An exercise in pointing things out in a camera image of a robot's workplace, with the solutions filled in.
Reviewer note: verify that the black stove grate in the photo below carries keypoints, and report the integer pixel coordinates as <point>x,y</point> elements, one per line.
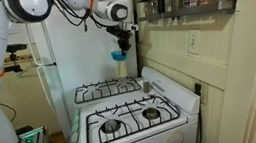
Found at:
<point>133,132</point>
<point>108,96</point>

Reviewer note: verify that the metal shaker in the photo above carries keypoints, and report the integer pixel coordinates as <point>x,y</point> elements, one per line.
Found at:
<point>146,87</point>

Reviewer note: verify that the white gas stove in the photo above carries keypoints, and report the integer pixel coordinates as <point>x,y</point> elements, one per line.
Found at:
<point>137,140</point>

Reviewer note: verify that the cream wall outlet plate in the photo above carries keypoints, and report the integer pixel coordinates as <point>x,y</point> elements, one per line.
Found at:
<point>206,97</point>

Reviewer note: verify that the white stove knob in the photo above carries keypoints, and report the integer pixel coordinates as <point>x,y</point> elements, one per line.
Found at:
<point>74,137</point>
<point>75,127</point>

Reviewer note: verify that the cream cup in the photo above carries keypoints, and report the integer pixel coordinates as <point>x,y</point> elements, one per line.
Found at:
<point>122,70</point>

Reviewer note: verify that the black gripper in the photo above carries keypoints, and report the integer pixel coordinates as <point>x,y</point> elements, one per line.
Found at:
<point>124,35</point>

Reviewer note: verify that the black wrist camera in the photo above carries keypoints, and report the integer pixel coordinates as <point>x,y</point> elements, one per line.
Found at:
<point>111,29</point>

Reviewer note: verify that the black camera on mount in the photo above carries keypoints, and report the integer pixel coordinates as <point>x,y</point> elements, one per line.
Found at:
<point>17,47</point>

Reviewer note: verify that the blue bowl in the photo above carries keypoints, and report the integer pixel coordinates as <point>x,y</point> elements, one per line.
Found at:
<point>118,54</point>

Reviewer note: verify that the white refrigerator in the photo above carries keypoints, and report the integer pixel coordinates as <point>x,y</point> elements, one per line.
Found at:
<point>79,61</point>

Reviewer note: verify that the cream light switch plate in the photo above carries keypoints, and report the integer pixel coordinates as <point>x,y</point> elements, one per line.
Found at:
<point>194,42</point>

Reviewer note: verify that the metal stove burner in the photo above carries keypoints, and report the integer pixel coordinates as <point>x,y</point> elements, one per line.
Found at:
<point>110,126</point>
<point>150,113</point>

